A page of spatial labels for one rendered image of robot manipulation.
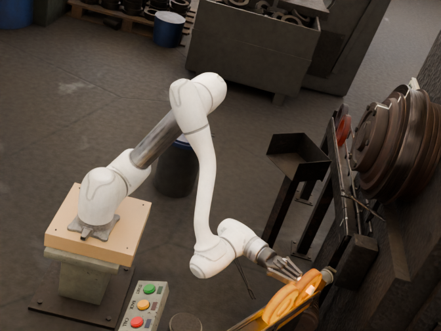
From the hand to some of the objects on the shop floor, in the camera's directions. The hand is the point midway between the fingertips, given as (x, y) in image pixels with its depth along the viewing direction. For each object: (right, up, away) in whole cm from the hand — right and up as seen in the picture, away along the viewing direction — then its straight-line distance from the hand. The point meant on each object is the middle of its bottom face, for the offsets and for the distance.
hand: (305, 286), depth 188 cm
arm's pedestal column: (-96, -16, +65) cm, 117 cm away
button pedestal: (-71, -52, +23) cm, 91 cm away
